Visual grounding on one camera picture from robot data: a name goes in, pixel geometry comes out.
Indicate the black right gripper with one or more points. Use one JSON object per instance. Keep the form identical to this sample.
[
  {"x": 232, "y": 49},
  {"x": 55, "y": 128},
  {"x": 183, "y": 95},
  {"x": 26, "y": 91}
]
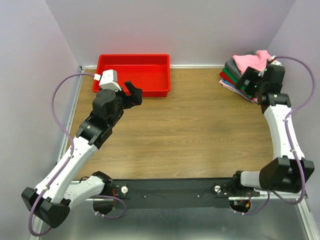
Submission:
[{"x": 252, "y": 75}]

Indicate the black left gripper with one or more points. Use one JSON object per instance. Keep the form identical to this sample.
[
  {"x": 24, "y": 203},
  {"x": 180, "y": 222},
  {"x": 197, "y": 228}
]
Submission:
[{"x": 135, "y": 99}]

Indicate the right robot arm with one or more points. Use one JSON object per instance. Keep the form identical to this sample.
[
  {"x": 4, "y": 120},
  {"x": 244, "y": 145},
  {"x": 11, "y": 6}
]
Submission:
[{"x": 289, "y": 170}]

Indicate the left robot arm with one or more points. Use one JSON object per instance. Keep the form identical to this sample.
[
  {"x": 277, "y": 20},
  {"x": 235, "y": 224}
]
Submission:
[{"x": 52, "y": 199}]

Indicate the light pink folded t shirt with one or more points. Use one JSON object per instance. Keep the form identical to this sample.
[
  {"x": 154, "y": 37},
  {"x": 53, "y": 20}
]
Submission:
[{"x": 255, "y": 100}]

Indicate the grey folded t shirt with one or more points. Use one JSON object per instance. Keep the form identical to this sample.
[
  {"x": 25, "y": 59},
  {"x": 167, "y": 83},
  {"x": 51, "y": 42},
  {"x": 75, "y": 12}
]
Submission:
[{"x": 231, "y": 66}]

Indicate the red plastic tray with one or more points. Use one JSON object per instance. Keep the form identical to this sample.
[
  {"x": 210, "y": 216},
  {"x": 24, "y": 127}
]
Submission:
[{"x": 149, "y": 72}]

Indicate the blue folded t shirt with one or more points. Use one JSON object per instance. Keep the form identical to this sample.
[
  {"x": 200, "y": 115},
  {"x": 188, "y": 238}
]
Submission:
[{"x": 229, "y": 86}]

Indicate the green folded t shirt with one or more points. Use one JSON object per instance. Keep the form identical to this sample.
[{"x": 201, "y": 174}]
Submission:
[{"x": 229, "y": 75}]

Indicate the red folded t shirt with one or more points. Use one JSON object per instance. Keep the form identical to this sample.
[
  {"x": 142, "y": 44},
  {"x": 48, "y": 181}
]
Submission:
[{"x": 225, "y": 76}]

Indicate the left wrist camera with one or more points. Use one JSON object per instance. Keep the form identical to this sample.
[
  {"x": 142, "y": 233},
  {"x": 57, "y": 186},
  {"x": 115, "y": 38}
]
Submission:
[{"x": 108, "y": 80}]

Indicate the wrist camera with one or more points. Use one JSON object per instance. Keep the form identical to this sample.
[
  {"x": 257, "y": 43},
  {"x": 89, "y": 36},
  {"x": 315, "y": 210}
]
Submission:
[
  {"x": 108, "y": 80},
  {"x": 273, "y": 61}
]

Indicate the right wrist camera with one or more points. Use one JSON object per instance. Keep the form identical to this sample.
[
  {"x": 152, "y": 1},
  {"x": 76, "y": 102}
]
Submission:
[{"x": 273, "y": 61}]

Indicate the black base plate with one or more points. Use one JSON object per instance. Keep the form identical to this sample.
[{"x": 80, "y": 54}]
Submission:
[{"x": 169, "y": 193}]

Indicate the aluminium frame rail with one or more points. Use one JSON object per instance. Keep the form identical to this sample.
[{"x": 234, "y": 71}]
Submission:
[{"x": 285, "y": 195}]

